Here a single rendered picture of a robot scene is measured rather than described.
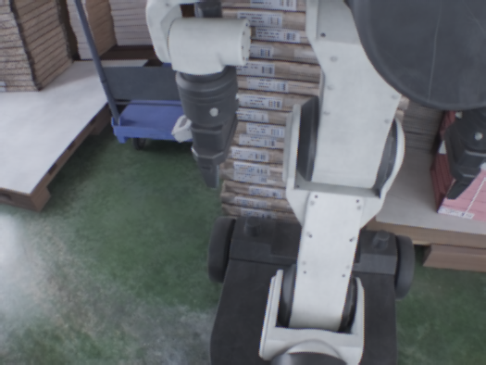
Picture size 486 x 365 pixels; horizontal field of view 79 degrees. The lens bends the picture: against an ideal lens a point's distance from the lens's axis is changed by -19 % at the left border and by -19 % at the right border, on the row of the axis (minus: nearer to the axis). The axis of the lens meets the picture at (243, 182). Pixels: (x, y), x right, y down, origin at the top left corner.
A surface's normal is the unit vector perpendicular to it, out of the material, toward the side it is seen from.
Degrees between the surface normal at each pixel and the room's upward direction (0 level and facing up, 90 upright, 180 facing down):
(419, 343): 0
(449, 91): 92
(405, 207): 0
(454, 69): 92
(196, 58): 101
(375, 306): 0
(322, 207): 61
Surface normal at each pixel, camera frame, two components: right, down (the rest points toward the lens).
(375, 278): -0.02, -0.73
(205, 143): -0.22, 0.79
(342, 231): -0.17, 0.24
